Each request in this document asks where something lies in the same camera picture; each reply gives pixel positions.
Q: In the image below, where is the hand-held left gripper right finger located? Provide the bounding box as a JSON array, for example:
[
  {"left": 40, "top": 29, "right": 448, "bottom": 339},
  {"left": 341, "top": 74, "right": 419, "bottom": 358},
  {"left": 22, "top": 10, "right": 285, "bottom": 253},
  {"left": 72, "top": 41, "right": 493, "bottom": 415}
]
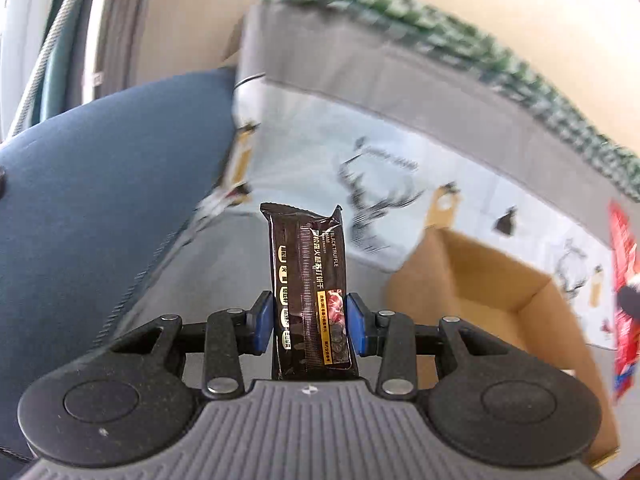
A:
[{"left": 346, "top": 291, "right": 516, "bottom": 401}]

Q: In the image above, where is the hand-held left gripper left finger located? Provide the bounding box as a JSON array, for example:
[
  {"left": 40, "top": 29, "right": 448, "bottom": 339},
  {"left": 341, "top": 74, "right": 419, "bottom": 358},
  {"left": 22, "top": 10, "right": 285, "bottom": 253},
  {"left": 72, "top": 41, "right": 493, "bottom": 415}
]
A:
[{"left": 105, "top": 289, "right": 276, "bottom": 401}]

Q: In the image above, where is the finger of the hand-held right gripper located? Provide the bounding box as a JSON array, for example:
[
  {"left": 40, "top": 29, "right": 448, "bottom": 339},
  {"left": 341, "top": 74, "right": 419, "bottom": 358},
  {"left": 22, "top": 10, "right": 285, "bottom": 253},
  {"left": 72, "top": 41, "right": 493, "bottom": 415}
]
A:
[{"left": 617, "top": 282, "right": 640, "bottom": 321}]

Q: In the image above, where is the red cracker packet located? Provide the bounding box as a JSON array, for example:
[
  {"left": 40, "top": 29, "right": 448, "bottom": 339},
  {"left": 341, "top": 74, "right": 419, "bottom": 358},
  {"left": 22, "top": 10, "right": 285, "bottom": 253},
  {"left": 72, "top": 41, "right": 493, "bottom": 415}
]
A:
[{"left": 607, "top": 199, "right": 640, "bottom": 403}]

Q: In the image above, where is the long glossy foil cracker packet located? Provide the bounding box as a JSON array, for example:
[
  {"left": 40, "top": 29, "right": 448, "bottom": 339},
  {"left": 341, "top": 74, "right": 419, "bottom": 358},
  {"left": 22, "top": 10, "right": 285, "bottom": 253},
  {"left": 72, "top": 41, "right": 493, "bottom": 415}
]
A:
[{"left": 260, "top": 202, "right": 360, "bottom": 382}]

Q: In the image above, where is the cardboard box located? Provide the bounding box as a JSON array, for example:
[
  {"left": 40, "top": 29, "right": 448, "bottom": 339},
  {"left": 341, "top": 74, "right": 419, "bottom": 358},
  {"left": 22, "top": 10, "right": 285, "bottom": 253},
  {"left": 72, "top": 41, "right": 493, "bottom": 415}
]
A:
[{"left": 384, "top": 227, "right": 621, "bottom": 468}]

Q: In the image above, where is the green checked cloth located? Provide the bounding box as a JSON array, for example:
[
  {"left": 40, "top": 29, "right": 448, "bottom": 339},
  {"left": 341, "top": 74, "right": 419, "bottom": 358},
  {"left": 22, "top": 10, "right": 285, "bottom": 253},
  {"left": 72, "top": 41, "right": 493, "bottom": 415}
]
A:
[{"left": 260, "top": 0, "right": 640, "bottom": 196}]

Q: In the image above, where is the grey curtain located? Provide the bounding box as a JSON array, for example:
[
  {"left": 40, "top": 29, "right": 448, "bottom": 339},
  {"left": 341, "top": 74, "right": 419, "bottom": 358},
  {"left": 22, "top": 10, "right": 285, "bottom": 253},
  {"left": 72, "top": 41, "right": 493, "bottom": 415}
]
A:
[{"left": 107, "top": 0, "right": 166, "bottom": 96}]

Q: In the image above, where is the white frame bar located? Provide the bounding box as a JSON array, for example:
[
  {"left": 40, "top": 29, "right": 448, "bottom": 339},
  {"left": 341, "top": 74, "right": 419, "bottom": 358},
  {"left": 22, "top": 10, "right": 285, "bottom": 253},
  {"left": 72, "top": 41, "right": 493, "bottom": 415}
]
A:
[{"left": 80, "top": 0, "right": 118, "bottom": 106}]

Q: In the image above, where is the grey corrugated hose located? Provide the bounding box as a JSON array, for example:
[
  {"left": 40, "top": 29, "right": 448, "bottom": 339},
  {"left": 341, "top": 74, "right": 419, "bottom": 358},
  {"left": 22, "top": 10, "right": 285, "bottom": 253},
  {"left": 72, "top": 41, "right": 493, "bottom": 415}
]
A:
[{"left": 5, "top": 0, "right": 98, "bottom": 138}]

